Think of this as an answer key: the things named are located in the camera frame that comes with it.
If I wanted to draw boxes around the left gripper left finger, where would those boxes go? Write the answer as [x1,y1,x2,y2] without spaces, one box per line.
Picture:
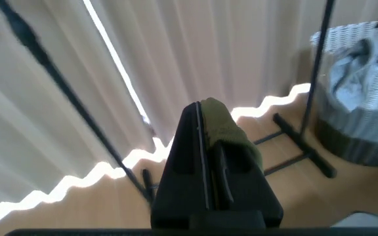
[150,101,211,229]

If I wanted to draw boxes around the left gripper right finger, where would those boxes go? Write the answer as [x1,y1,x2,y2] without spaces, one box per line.
[206,140,284,229]

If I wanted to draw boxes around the green long-sleeved shirt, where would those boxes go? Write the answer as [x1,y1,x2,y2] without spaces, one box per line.
[199,96,264,173]

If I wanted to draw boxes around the black clothes rack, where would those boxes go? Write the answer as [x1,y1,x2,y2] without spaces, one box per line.
[0,0,337,208]

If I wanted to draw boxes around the white laundry basket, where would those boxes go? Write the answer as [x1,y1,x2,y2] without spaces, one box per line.
[309,2,378,167]

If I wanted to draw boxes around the beige curtain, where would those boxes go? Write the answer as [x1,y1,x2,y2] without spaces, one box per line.
[0,0,378,217]

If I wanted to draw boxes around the pale grey garment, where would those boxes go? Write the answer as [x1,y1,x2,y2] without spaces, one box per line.
[329,37,378,112]

